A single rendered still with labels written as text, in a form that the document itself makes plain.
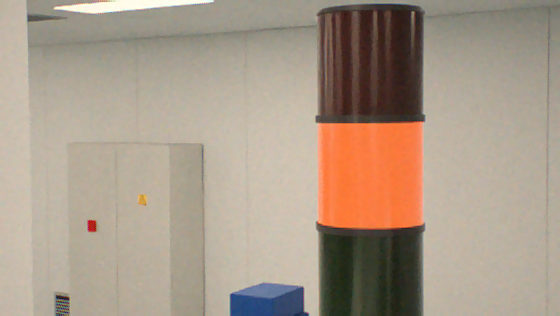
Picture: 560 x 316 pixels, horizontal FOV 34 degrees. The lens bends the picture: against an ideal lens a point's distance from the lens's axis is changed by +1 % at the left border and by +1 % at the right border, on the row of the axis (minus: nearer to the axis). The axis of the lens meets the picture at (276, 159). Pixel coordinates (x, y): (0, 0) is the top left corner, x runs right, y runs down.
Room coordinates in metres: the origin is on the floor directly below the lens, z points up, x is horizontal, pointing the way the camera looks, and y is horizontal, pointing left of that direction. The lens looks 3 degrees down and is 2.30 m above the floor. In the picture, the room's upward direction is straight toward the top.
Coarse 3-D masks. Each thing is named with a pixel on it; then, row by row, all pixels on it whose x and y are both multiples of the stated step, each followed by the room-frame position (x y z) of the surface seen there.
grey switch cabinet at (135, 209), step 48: (96, 144) 7.65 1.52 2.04; (144, 144) 7.32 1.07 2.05; (192, 144) 7.41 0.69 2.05; (96, 192) 7.66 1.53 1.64; (144, 192) 7.32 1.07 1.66; (192, 192) 7.38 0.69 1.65; (96, 240) 7.66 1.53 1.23; (144, 240) 7.33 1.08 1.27; (192, 240) 7.37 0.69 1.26; (96, 288) 7.67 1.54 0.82; (144, 288) 7.33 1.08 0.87; (192, 288) 7.37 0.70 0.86
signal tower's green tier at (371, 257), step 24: (336, 240) 0.40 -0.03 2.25; (360, 240) 0.40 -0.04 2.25; (384, 240) 0.40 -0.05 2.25; (408, 240) 0.40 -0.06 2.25; (336, 264) 0.40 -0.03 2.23; (360, 264) 0.40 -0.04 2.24; (384, 264) 0.40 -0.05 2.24; (408, 264) 0.40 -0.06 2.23; (336, 288) 0.40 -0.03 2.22; (360, 288) 0.40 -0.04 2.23; (384, 288) 0.40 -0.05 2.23; (408, 288) 0.40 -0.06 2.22; (336, 312) 0.40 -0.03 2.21; (360, 312) 0.40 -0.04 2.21; (384, 312) 0.40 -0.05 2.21; (408, 312) 0.40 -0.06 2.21
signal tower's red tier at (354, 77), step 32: (320, 32) 0.41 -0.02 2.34; (352, 32) 0.40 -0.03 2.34; (384, 32) 0.40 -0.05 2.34; (416, 32) 0.40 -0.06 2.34; (320, 64) 0.41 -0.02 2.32; (352, 64) 0.40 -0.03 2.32; (384, 64) 0.40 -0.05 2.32; (416, 64) 0.40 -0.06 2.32; (320, 96) 0.41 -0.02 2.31; (352, 96) 0.40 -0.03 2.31; (384, 96) 0.40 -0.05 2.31; (416, 96) 0.40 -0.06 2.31
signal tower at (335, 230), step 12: (324, 12) 0.41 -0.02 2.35; (336, 12) 0.40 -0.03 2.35; (420, 12) 0.41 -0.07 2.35; (324, 120) 0.41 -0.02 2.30; (336, 120) 0.40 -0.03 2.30; (348, 120) 0.40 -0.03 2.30; (360, 120) 0.40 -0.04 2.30; (372, 120) 0.39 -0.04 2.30; (384, 120) 0.39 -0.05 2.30; (396, 120) 0.40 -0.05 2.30; (408, 120) 0.40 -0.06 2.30; (420, 120) 0.41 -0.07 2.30; (324, 228) 0.41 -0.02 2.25; (336, 228) 0.40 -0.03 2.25; (348, 228) 0.40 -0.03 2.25; (360, 228) 0.40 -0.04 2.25; (372, 228) 0.39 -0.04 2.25; (384, 228) 0.39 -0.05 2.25; (396, 228) 0.40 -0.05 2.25; (408, 228) 0.40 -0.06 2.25; (420, 228) 0.41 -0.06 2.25
